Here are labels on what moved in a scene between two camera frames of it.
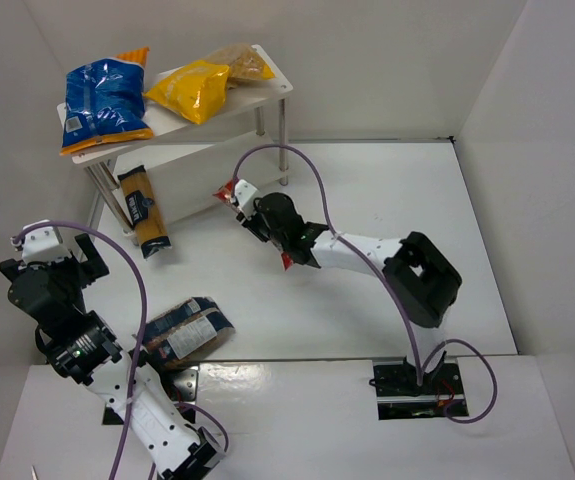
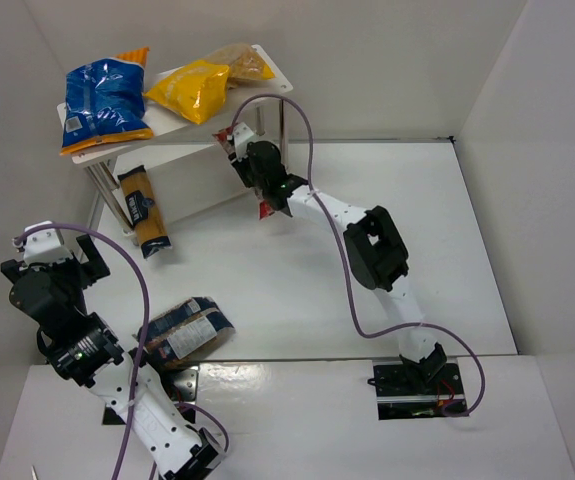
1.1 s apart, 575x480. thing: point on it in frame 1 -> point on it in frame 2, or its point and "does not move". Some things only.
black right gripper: [253, 226] -> [240, 163]
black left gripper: [85, 270] does not move
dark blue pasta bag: [187, 334] does not move
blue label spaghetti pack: [143, 211] does not move
